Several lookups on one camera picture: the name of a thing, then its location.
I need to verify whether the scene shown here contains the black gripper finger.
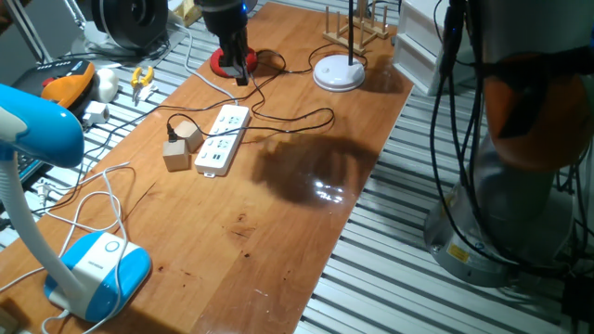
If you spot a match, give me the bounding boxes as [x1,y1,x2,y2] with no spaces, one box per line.
[218,40,239,79]
[233,35,252,87]

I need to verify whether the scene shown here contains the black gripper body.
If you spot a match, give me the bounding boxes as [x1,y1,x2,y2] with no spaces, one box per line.
[200,0,250,45]

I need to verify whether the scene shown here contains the white power strip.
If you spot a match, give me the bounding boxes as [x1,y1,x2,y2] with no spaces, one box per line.
[193,104,252,179]

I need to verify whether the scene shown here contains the black lamp power cord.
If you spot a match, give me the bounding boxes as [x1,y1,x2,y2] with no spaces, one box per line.
[165,43,368,145]

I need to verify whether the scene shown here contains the red round lamp base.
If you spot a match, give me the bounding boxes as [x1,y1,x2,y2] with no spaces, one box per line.
[209,45,259,79]

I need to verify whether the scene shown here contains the white power adapter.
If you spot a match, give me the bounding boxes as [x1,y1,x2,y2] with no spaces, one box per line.
[81,100,111,128]

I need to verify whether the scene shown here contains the blue white desk lamp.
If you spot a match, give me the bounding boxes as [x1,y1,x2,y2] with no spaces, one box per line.
[0,83,153,324]

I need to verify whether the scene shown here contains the yellow crumpled packet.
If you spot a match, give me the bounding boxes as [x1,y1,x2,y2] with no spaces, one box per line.
[172,0,203,28]

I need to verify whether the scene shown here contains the wooden cube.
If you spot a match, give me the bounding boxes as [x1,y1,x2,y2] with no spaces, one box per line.
[174,120,205,153]
[161,138,191,173]

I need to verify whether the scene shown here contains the black filament spool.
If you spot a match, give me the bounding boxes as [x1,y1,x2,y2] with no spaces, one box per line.
[89,0,170,51]

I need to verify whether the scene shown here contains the wooden peg rack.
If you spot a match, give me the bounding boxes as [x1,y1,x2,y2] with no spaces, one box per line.
[322,0,392,57]

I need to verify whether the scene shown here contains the white rounded object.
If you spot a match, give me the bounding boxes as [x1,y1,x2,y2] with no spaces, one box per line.
[94,67,121,105]

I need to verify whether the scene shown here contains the orange black teach pendant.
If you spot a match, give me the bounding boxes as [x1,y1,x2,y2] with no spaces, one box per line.
[11,58,97,112]

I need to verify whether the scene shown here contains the white plastic drawer box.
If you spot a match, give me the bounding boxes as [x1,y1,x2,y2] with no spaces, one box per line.
[392,0,486,97]

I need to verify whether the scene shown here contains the black keyboard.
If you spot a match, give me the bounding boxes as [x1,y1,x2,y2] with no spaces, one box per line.
[12,151,56,187]

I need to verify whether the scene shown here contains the white power strip cable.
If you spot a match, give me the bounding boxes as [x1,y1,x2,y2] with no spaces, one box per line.
[166,11,240,107]

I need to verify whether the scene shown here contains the thin black cord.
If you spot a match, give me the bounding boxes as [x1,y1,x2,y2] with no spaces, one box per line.
[32,48,288,217]

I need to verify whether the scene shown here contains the yellow handled pliers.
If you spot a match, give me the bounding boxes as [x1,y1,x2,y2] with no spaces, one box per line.
[129,65,156,104]

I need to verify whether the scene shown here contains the white lamp cord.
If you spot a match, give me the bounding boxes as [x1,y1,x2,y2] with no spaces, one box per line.
[0,161,136,334]

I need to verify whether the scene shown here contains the aluminium frame post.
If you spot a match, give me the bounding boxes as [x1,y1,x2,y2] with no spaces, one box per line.
[3,0,53,65]

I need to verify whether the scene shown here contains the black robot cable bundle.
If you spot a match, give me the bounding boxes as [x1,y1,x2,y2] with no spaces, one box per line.
[427,0,494,278]

